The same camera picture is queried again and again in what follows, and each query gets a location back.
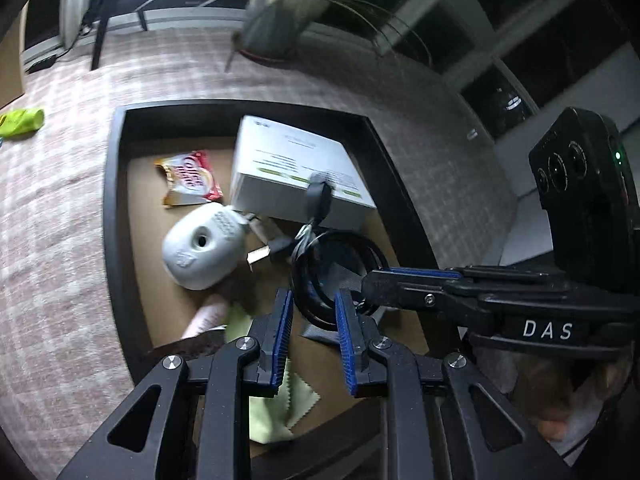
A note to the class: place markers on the potted plant grey pot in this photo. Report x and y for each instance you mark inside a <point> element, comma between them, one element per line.
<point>270,35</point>

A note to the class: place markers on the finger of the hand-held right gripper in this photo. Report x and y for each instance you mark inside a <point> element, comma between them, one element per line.
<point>425,272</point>
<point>400,292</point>

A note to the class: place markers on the tan wooden board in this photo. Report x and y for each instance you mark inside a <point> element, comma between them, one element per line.
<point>10,75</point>

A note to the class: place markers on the large white box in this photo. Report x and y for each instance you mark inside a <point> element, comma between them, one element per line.
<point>290,160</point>

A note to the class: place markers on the pink plaid carpet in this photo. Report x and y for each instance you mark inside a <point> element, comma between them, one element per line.
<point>50,260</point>

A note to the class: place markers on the white radiator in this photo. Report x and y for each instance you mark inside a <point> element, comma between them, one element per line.
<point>75,0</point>

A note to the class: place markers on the grey oval plastic device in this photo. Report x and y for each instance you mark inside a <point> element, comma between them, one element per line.
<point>200,250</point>

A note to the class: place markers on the pink tube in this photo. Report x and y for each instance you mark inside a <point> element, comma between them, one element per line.
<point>207,315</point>

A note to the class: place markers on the light green cloth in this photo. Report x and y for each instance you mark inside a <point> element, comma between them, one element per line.
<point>270,420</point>

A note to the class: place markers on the black tray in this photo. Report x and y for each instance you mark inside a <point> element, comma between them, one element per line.
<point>115,210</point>

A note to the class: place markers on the red white creamer packet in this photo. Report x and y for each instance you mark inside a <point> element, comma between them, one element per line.
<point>190,177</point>

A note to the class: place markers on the person's right hand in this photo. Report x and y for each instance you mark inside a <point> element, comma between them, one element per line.
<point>552,425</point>

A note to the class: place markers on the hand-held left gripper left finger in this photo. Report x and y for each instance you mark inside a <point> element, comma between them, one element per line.
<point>282,345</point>

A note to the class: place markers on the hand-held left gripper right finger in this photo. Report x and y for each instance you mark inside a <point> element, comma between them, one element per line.
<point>347,345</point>

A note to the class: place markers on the window with grey frame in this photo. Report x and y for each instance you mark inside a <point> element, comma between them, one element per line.
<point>500,50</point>

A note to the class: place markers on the black power adapter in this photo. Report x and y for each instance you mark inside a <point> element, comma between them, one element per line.
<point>40,65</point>

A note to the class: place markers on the green tube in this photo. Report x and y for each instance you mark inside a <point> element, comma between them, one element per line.
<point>22,121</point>

